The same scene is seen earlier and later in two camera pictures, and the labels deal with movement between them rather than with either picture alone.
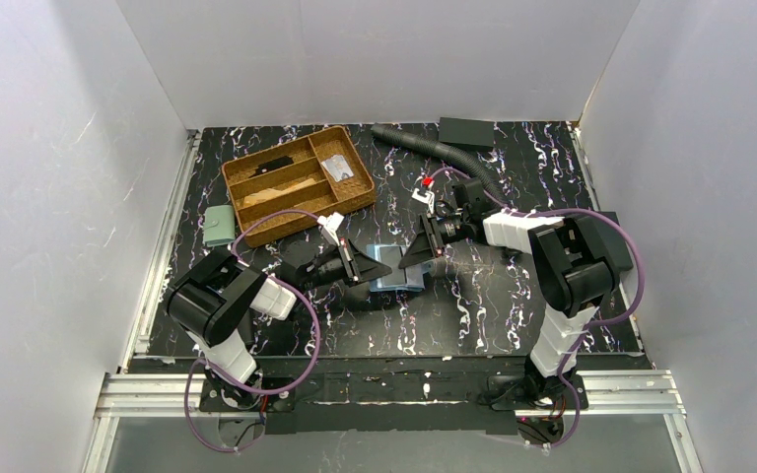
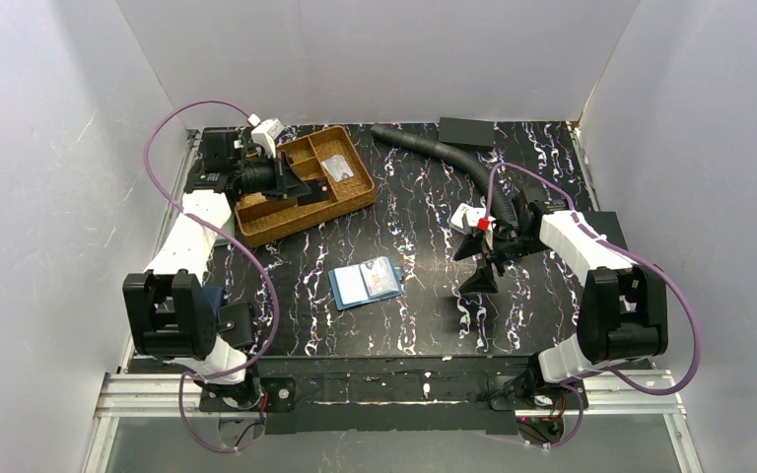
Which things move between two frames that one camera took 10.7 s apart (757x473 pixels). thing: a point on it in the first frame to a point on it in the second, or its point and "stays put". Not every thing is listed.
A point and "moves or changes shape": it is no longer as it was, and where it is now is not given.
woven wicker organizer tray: (322, 173) stays put
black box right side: (606, 240) stays put
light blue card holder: (410, 278) moves or changes shape
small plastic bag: (338, 168) stays put
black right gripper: (428, 236) to (487, 249)
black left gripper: (350, 264) to (281, 175)
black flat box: (466, 130) stays put
